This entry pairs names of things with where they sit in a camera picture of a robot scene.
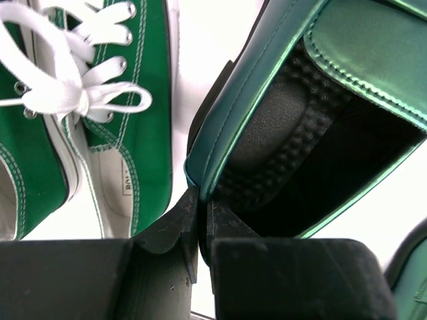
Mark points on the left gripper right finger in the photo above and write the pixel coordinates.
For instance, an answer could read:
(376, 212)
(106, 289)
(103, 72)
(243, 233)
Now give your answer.
(285, 278)

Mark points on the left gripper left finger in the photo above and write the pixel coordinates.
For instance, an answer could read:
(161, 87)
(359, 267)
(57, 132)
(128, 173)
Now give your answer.
(149, 276)

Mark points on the green loafer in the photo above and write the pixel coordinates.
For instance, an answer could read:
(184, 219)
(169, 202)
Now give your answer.
(406, 275)
(324, 101)

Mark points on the left green sneaker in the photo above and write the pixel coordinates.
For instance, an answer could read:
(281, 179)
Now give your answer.
(38, 172)

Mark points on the green sneaker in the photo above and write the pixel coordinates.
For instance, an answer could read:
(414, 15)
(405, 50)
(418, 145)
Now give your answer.
(38, 172)
(129, 49)

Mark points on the right green sneaker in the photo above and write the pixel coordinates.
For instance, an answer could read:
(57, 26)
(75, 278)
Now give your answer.
(129, 49)

